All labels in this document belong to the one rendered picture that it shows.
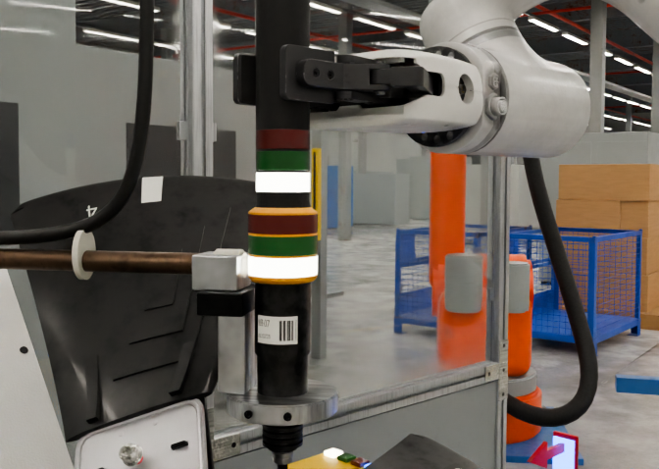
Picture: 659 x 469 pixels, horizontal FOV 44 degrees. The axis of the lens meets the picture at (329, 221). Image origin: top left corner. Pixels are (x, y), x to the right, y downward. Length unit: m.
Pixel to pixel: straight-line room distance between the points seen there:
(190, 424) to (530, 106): 0.34
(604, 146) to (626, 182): 2.74
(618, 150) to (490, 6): 10.47
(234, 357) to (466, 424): 1.44
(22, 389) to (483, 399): 1.34
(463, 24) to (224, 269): 0.30
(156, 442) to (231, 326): 0.09
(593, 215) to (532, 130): 7.93
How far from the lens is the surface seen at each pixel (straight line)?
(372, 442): 1.68
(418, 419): 1.78
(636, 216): 8.50
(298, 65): 0.49
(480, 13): 0.70
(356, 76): 0.51
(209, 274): 0.51
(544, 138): 0.69
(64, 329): 0.62
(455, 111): 0.56
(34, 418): 0.79
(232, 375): 0.52
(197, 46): 1.34
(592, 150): 11.24
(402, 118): 0.52
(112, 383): 0.58
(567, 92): 0.70
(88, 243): 0.56
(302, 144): 0.50
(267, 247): 0.49
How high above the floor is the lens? 1.43
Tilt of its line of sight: 3 degrees down
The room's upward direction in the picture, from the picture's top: straight up
